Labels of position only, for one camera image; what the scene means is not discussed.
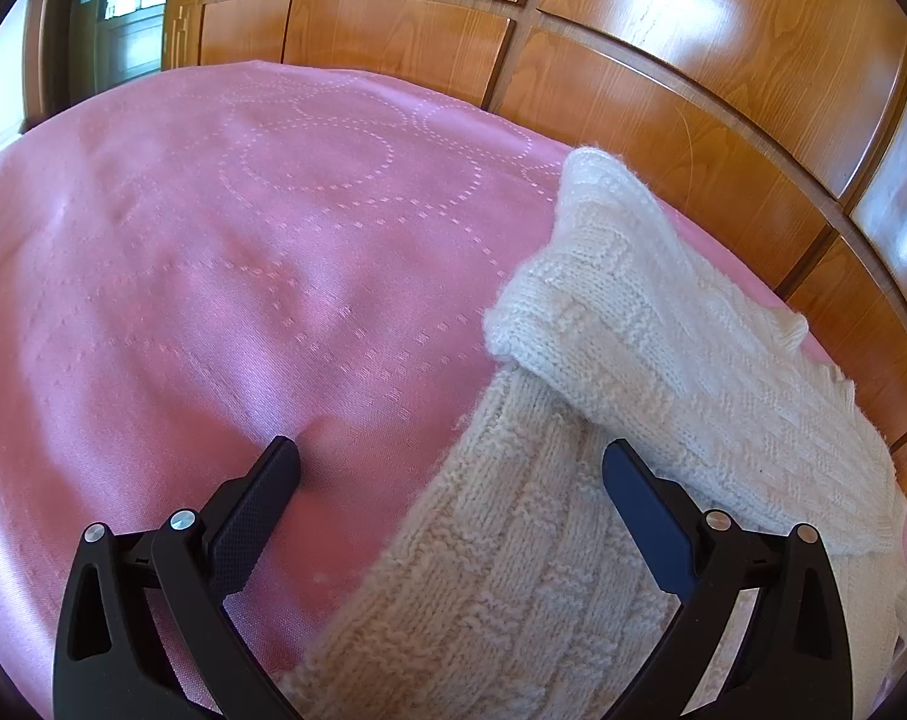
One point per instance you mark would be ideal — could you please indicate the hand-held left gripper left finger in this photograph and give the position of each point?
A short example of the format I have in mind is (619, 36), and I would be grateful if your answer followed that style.
(252, 508)

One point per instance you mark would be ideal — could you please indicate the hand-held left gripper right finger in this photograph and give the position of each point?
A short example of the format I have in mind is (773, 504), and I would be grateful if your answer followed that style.
(642, 504)

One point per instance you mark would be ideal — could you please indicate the white knitted sweater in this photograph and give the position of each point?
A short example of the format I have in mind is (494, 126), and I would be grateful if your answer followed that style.
(611, 330)

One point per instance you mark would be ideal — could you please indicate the pink bed sheet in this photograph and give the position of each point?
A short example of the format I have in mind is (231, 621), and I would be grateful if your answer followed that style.
(198, 277)

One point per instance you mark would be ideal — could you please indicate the wooden wardrobe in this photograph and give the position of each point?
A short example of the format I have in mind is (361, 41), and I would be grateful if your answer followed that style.
(648, 90)

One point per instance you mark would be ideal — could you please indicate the wooden glass door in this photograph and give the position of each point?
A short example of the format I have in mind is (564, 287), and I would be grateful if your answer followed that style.
(135, 37)

